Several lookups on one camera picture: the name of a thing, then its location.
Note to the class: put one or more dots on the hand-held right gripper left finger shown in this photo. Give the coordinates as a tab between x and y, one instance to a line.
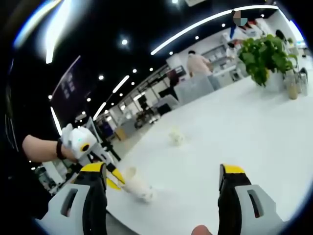
73	208

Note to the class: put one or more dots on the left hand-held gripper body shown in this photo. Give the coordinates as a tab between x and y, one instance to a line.
78	142

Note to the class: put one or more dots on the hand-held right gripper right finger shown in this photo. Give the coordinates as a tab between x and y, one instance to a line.
242	208

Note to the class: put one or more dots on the stack of nested paper cups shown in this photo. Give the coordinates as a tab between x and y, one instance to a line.
141	191

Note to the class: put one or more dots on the cluster of white paper cups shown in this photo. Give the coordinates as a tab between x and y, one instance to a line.
176	137

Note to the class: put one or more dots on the person's left hand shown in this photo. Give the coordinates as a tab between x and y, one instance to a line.
69	154

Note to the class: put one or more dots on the person's right hand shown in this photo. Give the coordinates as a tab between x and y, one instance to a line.
202	231

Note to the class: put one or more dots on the black wristband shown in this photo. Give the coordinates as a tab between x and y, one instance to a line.
60	149

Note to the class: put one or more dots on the person's dark clothing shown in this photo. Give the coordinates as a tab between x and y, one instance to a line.
19	191

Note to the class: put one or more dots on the dark hanging banner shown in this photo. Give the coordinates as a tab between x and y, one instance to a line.
67	85

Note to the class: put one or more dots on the white table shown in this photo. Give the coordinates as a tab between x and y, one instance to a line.
207	137

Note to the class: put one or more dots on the grey office chair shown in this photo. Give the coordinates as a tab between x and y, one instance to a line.
195	89

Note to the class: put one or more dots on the glass vase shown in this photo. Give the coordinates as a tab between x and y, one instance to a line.
293	89

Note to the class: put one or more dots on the white plant pot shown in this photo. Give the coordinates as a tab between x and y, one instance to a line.
275	80

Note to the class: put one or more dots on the green potted plant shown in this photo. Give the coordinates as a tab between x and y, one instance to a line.
264	56

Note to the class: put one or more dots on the long ceiling light strip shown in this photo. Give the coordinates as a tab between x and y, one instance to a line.
207	24

